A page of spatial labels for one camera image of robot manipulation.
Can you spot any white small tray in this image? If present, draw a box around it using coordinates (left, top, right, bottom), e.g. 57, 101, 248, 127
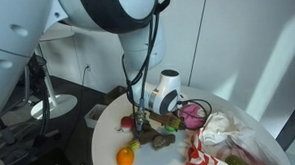
84, 104, 107, 128

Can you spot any red radish toy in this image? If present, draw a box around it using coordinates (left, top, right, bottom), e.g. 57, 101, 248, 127
115, 116, 134, 132

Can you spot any pink cloth toy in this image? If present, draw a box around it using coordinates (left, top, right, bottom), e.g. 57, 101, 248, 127
178, 103, 205, 130

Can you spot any orange fruit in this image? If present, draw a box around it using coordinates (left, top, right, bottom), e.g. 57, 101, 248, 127
116, 147, 135, 165

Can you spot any white red plastic bag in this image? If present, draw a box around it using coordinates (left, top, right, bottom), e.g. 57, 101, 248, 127
185, 112, 287, 165

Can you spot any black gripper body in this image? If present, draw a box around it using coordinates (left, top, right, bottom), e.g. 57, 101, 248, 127
149, 112, 181, 130

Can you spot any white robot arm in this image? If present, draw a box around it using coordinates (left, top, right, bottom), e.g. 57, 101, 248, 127
0, 0, 181, 116

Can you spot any yellow green toy piece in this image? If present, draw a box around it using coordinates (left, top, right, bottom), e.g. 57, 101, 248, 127
127, 140, 141, 151

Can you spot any brown plush toy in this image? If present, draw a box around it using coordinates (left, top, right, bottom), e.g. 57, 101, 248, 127
133, 122, 176, 150

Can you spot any dark green pear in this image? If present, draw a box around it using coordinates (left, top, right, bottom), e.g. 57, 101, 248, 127
225, 155, 249, 165

